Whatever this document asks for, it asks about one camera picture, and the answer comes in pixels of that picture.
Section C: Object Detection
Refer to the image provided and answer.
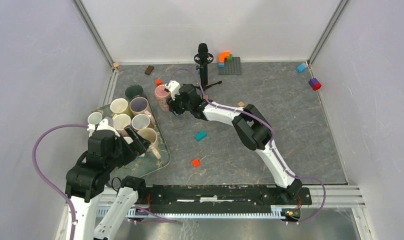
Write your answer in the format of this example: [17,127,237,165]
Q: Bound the pink ghost pattern mug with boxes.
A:
[154,84,171,111]

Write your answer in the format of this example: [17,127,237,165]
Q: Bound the salmon flower mug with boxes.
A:
[130,113,155,131]

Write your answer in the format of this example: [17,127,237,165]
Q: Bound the pink octagonal mug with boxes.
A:
[113,113,132,137]

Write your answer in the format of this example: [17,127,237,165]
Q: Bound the iridescent pink mug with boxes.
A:
[129,96,153,116]

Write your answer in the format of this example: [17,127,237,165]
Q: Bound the yellow-green octagonal mug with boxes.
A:
[109,98,133,117]

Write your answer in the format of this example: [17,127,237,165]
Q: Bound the small grey-blue mug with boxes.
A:
[87,111,103,125]

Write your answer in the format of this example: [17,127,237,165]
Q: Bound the dark green mug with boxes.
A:
[124,84,147,101]

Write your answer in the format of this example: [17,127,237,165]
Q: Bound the tall seashell cream mug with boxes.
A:
[137,127,162,160]

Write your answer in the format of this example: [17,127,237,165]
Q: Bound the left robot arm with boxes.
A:
[65,127,151,240]

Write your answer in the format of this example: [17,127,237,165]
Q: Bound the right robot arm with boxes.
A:
[165,81,302,204]

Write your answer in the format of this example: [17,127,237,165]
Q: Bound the floral green tray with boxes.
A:
[92,103,171,178]

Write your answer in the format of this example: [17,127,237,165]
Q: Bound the teal block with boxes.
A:
[194,131,207,142]

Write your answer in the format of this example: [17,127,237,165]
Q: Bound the brown block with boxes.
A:
[144,65,155,76]

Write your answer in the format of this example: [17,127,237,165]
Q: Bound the black microphone on tripod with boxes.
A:
[193,43,222,91]

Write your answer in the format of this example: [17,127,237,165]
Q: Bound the orange curved block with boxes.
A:
[218,51,230,63]

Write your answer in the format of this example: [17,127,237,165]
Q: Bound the red cube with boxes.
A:
[192,159,201,168]

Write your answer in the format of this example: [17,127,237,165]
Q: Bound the grey lego baseplate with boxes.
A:
[218,57,242,75]

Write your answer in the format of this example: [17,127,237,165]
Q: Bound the green lego brick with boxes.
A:
[225,54,233,62]

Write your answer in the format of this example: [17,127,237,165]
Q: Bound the small wooden cube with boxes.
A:
[113,62,120,71]

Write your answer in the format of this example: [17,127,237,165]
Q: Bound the blue block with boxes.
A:
[296,63,308,73]

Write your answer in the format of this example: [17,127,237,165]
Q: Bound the purple red block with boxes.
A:
[308,78,322,91]

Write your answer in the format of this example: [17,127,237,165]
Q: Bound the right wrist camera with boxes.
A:
[165,80,181,101]

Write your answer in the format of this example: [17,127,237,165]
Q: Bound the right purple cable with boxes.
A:
[167,68,327,224]

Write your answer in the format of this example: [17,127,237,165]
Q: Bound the purple cable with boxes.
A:
[32,123,90,240]
[167,68,327,224]

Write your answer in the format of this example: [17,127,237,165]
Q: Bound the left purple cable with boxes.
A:
[32,123,90,240]

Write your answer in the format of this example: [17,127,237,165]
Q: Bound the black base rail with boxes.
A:
[134,184,304,214]

